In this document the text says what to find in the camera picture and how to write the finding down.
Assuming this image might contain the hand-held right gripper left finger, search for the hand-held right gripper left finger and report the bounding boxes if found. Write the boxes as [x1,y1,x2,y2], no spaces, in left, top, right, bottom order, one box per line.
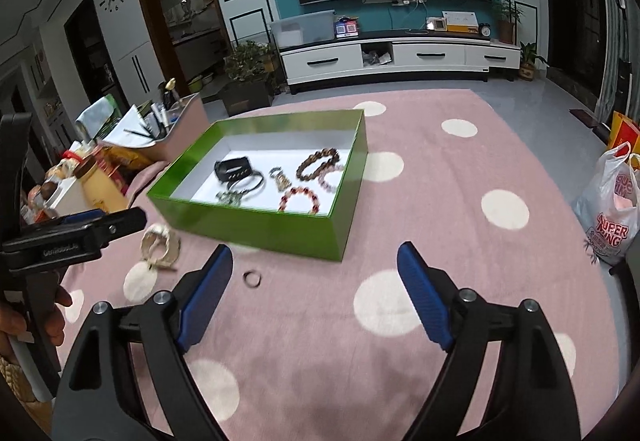
[50,243,235,441]

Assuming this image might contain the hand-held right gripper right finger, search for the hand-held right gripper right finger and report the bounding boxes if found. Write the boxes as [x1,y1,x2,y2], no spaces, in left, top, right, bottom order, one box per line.
[396,242,583,441]

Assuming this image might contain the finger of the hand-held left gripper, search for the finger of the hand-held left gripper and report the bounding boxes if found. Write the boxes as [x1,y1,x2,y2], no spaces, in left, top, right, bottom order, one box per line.
[1,207,149,268]
[20,209,110,228]

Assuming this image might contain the white wristwatch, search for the white wristwatch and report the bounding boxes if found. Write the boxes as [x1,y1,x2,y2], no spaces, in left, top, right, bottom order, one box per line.
[140,225,182,272]

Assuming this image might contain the green cardboard box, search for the green cardboard box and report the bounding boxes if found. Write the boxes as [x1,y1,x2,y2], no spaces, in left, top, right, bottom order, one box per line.
[146,109,370,263]

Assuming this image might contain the silver bangle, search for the silver bangle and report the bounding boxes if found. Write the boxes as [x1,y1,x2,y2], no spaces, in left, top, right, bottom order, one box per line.
[220,173,266,202]

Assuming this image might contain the black wristband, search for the black wristband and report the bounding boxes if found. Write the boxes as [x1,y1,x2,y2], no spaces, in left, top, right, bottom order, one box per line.
[214,160,256,186]

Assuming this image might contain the gold flower brooch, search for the gold flower brooch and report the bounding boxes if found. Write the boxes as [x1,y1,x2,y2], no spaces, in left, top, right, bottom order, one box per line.
[269,166,292,192]

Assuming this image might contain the red bead bracelet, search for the red bead bracelet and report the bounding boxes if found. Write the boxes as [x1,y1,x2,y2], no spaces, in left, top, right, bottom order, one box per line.
[278,187,322,215]

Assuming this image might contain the pink bead bracelet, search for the pink bead bracelet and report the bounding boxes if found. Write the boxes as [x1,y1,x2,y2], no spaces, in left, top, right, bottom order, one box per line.
[317,163,346,193]

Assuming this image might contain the brown bead bracelet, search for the brown bead bracelet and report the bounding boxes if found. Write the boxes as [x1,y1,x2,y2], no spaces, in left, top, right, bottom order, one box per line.
[296,148,341,180]

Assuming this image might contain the person's left hand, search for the person's left hand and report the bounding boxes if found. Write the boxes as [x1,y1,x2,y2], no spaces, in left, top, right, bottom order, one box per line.
[0,288,73,358]

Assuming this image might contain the yellow bear bottle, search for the yellow bear bottle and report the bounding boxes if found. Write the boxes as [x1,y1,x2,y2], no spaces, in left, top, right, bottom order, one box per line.
[75,156,131,214]

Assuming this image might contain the orange snack packet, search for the orange snack packet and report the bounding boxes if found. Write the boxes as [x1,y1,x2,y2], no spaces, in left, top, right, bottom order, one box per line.
[102,143,151,172]

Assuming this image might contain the white paper sheets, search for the white paper sheets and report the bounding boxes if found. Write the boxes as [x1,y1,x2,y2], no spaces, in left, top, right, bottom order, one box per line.
[102,105,156,146]

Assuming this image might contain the green and white roll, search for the green and white roll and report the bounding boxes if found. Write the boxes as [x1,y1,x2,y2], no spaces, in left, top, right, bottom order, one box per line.
[75,94,123,139]

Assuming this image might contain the bundle of pens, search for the bundle of pens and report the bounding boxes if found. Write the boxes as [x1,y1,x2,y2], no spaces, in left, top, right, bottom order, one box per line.
[150,93,176,139]

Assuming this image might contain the pink polka dot tablecloth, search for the pink polka dot tablecloth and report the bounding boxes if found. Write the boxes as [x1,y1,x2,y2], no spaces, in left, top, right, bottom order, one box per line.
[57,88,631,441]

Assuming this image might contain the beige storage box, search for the beige storage box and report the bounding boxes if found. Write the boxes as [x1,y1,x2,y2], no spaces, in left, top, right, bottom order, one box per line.
[102,93,211,162]

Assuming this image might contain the white plastic bag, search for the white plastic bag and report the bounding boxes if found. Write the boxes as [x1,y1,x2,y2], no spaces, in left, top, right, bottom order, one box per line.
[572,142,640,266]

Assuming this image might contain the bushy potted plant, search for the bushy potted plant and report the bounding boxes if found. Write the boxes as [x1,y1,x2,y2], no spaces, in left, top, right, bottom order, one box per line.
[220,40,281,116]

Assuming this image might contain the small potted plant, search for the small potted plant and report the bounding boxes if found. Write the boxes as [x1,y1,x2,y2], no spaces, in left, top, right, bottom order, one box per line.
[519,42,548,80]

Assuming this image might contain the yellow paper bag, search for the yellow paper bag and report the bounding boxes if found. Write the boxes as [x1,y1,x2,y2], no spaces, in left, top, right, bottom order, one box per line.
[607,111,640,154]

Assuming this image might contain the white television cabinet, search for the white television cabinet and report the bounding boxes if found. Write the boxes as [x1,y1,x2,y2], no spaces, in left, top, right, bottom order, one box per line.
[277,35,522,94]

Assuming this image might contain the yellow and white box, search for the yellow and white box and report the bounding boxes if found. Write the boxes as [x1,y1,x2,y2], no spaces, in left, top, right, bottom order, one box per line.
[442,11,478,32]

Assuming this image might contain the clear plastic storage bin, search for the clear plastic storage bin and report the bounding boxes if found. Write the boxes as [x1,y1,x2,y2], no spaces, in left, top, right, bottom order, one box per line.
[269,11,336,48]

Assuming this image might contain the tall potted plant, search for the tall potted plant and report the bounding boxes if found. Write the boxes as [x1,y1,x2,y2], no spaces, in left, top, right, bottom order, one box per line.
[492,0,523,44]

